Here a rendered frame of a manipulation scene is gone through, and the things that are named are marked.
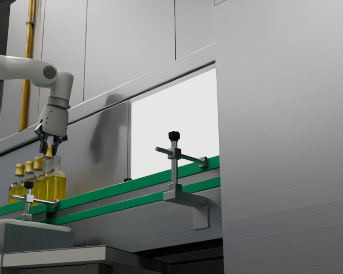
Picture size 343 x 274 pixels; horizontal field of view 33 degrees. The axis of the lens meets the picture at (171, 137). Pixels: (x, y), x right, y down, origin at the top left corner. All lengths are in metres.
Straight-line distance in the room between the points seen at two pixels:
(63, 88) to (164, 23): 0.43
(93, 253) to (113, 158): 0.64
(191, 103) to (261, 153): 0.70
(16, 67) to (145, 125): 0.48
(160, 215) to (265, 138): 0.49
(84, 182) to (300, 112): 1.18
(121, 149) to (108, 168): 0.09
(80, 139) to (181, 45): 0.54
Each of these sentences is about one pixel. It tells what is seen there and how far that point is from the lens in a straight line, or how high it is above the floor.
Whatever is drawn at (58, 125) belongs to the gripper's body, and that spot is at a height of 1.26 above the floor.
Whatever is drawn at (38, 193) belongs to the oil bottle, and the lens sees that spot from 2.08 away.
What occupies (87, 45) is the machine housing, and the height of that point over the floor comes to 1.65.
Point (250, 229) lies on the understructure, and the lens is 1.13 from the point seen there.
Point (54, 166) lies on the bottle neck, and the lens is 2.06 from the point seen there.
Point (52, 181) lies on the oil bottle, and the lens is 2.02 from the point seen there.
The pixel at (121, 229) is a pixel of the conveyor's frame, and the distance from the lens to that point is 1.65.
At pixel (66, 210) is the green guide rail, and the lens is 1.91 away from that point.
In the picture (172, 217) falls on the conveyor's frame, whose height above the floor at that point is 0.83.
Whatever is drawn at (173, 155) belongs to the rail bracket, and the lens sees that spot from 1.39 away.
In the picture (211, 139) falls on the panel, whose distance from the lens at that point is 1.71.
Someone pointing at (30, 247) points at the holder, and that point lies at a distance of 1.64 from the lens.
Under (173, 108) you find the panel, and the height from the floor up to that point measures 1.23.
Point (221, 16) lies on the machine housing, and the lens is 1.32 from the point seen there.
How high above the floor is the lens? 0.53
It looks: 19 degrees up
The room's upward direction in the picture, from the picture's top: 1 degrees counter-clockwise
